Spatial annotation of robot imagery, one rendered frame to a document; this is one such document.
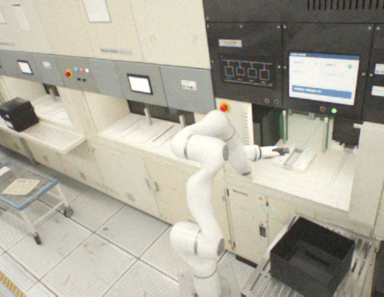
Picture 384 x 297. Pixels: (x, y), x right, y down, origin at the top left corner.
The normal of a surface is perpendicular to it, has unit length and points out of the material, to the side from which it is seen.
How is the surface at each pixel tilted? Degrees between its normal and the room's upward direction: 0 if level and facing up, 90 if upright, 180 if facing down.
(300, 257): 0
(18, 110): 86
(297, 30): 90
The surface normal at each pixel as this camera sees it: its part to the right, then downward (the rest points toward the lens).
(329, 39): -0.59, 0.52
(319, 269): -0.15, -0.82
